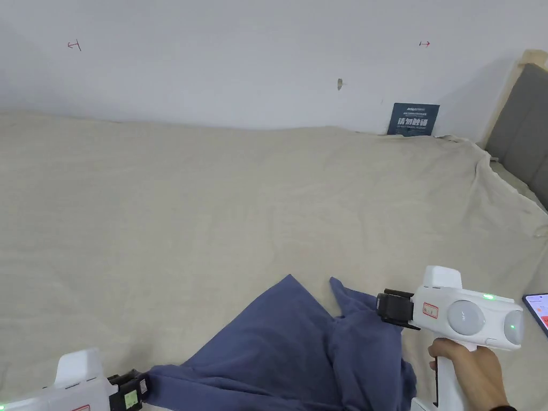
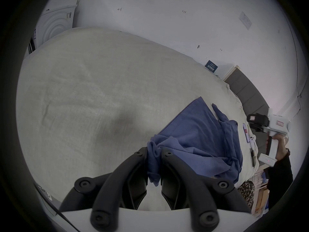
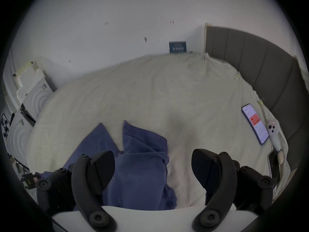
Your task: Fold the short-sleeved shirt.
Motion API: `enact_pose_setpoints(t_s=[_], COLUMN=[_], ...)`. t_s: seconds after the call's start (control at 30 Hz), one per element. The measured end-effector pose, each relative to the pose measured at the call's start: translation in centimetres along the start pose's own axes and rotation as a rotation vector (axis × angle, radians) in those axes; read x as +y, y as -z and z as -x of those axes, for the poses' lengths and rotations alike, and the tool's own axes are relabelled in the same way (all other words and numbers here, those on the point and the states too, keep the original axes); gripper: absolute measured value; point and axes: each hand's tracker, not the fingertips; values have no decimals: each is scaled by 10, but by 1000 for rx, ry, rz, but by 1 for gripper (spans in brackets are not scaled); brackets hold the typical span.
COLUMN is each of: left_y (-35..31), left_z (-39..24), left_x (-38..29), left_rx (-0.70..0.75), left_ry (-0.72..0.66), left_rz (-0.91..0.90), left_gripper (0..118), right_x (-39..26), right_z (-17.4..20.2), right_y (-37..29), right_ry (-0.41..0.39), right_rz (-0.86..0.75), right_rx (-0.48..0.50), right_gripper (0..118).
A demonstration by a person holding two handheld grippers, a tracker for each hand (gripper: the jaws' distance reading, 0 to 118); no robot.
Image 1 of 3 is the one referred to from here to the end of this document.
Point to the person's right hand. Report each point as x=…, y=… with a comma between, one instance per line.
x=479, y=376

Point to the smartphone with lit screen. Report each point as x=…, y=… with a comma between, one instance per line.
x=538, y=310

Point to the person's right forearm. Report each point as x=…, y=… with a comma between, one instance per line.
x=501, y=408

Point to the dark blue sign card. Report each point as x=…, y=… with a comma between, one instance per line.
x=413, y=120

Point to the dark blue shirt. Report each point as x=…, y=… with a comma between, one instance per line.
x=278, y=342

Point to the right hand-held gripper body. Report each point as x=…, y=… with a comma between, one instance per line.
x=454, y=312

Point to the bed with beige sheet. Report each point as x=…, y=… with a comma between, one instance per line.
x=171, y=214

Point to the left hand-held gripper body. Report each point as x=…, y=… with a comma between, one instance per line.
x=77, y=385

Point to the grey padded headboard, wooden frame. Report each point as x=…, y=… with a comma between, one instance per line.
x=522, y=128

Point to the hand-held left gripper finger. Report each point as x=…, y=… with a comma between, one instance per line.
x=135, y=391

